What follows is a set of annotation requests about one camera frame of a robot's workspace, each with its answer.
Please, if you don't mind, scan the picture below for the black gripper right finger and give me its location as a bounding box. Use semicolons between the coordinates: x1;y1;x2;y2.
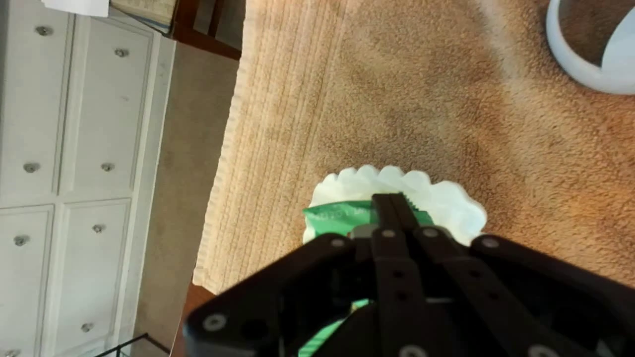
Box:
395;191;635;357

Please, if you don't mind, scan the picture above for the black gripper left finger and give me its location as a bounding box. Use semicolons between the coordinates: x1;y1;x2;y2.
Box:
183;191;425;357

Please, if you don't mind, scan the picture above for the green packet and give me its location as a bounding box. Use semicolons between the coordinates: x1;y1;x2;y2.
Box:
296;197;435;357

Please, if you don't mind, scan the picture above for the white fluted paper bowl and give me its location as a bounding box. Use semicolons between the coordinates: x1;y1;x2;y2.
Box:
302;162;490;247

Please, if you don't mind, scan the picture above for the tan terry towel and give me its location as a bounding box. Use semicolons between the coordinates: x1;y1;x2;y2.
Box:
193;0;635;295

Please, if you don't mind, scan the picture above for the white dresser with knobs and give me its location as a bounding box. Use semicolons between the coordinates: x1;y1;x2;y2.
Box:
0;0;177;357

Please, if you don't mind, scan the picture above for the wooden chair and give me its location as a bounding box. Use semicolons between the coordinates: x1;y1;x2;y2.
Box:
107;0;246;61

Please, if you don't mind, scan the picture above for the black wire rack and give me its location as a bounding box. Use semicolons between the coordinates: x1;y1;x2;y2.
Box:
95;330;171;357

